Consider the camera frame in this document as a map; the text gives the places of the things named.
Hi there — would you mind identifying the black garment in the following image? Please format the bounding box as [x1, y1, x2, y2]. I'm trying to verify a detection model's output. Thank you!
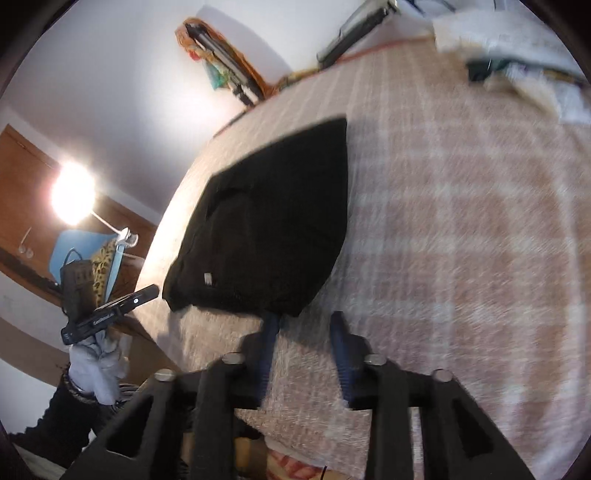
[162, 117, 349, 317]

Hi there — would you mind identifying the left forearm dark sleeve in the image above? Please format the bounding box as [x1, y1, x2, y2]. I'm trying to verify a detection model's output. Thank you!
[8, 371, 123, 469]

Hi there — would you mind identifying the white folded clothes pile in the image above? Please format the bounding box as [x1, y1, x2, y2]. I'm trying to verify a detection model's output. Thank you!
[433, 9, 590, 125]

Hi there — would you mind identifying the left hand white glove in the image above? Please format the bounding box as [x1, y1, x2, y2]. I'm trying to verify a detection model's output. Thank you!
[68, 328, 128, 406]

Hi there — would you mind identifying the leopard print cloth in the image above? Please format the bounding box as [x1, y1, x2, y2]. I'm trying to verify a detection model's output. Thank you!
[91, 239, 116, 306]

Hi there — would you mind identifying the blue chair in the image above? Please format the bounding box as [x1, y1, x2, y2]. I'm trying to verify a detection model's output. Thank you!
[48, 228, 138, 304]

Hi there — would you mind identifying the bright lamp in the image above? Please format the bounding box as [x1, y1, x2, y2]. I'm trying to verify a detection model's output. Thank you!
[50, 161, 97, 226]

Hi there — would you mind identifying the pink plaid bedspread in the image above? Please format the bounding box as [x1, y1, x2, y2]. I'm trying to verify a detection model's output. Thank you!
[138, 40, 590, 479]

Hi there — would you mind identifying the folded tripod with colourful scarf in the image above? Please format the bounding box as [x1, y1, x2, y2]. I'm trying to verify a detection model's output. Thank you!
[175, 17, 274, 108]

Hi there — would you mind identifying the orange wooden bed frame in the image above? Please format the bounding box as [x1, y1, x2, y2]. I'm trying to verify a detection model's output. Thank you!
[211, 36, 435, 139]

